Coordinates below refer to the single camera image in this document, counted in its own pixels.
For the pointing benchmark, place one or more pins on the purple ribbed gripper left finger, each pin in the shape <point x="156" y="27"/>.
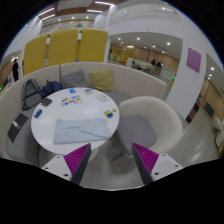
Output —
<point x="72" y="166"/>

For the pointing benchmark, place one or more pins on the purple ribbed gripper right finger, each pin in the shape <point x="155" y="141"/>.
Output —
<point x="153" y="166"/>

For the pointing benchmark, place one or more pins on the light blue folded towel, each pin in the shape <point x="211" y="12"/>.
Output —
<point x="81" y="131"/>

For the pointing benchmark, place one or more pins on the white armchair with grey cushion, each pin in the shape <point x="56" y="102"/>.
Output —
<point x="149" y="122"/>

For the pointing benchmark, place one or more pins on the blue yellow small toy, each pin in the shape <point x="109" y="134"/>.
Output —
<point x="108" y="114"/>

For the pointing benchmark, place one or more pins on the round white table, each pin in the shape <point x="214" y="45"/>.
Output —
<point x="43" y="127"/>

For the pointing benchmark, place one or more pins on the blue can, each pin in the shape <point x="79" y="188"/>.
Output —
<point x="38" y="113"/>

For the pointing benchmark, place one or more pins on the curved beige sofa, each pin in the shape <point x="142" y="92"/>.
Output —
<point x="27" y="125"/>

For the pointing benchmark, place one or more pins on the colourful sticker sheet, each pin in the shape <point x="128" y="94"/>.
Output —
<point x="67" y="101"/>

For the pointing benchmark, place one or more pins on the dark laptop on sofa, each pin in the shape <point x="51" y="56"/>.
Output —
<point x="18" y="127"/>

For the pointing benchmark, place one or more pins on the dark phone on table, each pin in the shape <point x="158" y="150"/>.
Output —
<point x="46" y="101"/>

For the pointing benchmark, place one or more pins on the white box on table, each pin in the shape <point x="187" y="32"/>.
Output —
<point x="102" y="97"/>

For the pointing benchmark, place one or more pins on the blue card packet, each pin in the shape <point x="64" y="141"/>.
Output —
<point x="72" y="90"/>

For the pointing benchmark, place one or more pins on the dark blue bag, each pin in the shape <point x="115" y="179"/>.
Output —
<point x="51" y="87"/>

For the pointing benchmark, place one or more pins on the grey mesh backpack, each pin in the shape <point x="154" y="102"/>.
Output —
<point x="31" y="93"/>

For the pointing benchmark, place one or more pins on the grey cushion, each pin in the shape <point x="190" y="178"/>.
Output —
<point x="74" y="79"/>

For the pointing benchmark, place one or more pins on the yellow-green cushion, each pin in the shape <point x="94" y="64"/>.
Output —
<point x="102" y="80"/>

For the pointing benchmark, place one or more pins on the person in dark clothes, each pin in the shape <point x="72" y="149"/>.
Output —
<point x="15" y="70"/>

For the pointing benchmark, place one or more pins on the left yellow acoustic panel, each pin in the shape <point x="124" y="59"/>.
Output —
<point x="34" y="54"/>

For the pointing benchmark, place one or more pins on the right yellow acoustic panel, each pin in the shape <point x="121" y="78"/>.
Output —
<point x="92" y="45"/>

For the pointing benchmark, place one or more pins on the pink wall poster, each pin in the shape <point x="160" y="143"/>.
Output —
<point x="193" y="60"/>

